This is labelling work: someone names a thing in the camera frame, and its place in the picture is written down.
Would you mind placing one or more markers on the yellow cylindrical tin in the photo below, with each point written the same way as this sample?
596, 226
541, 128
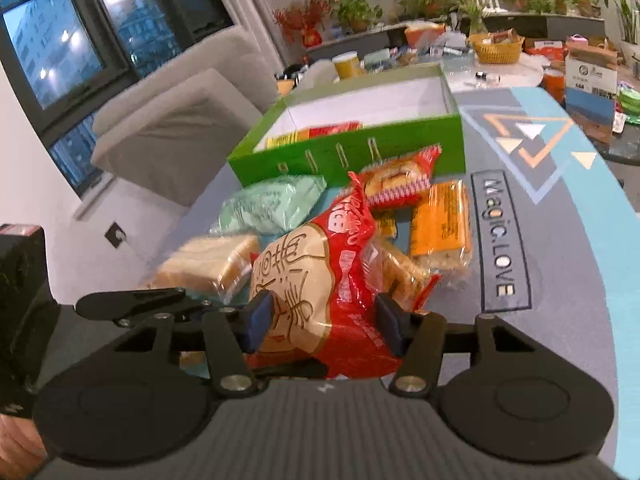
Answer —
347, 65

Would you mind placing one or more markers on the white blue carton box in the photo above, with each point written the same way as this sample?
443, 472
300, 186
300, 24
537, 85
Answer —
591, 89

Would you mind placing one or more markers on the white round table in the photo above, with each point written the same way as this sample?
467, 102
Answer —
463, 72

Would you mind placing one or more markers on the orange tissue box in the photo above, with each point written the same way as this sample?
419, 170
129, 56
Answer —
423, 34

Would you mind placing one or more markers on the tall leafy potted plant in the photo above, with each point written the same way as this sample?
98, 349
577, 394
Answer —
628, 16

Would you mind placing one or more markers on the red flower arrangement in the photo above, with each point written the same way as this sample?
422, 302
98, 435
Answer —
300, 21

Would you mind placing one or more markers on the green snack packet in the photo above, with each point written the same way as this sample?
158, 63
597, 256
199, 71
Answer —
269, 207

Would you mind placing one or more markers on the yellow snack packet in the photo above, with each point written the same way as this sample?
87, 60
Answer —
309, 133

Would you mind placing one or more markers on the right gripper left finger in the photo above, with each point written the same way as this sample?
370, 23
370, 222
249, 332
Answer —
152, 390

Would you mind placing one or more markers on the clear biscuit packet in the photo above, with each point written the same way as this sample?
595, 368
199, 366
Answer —
387, 269

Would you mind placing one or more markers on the small red bread packet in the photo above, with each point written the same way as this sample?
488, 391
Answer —
401, 181

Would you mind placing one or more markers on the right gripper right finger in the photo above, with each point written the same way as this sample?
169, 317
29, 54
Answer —
496, 388

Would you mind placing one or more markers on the grey sofa armchair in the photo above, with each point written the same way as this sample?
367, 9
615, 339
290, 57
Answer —
173, 130

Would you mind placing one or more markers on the orange cup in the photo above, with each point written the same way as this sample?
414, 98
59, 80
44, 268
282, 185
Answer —
554, 84

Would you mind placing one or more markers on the large red pastry bag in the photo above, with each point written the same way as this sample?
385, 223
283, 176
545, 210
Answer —
323, 308

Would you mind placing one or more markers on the yellow woven basket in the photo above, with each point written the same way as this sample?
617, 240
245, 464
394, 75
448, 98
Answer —
488, 52

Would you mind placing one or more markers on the orange cracker packet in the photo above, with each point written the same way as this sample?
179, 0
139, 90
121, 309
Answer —
440, 234

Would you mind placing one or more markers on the clear bag sliced bread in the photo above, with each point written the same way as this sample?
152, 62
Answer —
210, 266

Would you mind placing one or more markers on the green cardboard box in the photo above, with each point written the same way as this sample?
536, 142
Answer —
401, 111

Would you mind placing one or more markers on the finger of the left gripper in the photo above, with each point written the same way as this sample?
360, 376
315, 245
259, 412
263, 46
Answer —
128, 308

